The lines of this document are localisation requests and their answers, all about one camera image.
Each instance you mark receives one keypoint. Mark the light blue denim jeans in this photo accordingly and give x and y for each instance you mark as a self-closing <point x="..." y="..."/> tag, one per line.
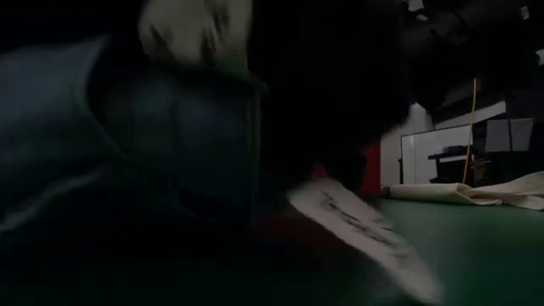
<point x="170" y="127"/>

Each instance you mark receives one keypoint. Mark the dark blue denim jeans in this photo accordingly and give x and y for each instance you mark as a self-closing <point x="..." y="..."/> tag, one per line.
<point x="361" y="229"/>

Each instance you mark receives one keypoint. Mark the tan garment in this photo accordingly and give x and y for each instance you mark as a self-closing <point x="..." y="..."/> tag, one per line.
<point x="191" y="30"/>

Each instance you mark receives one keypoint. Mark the white board panel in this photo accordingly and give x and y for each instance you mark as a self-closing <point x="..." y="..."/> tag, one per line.
<point x="433" y="157"/>

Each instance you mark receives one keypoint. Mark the green table mat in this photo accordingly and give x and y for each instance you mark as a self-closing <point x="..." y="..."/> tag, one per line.
<point x="467" y="255"/>

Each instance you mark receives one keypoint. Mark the grey storage box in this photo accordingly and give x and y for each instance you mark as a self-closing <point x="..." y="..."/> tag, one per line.
<point x="510" y="135"/>

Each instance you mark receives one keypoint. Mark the dark shelving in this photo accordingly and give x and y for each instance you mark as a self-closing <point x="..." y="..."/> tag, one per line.
<point x="510" y="127"/>

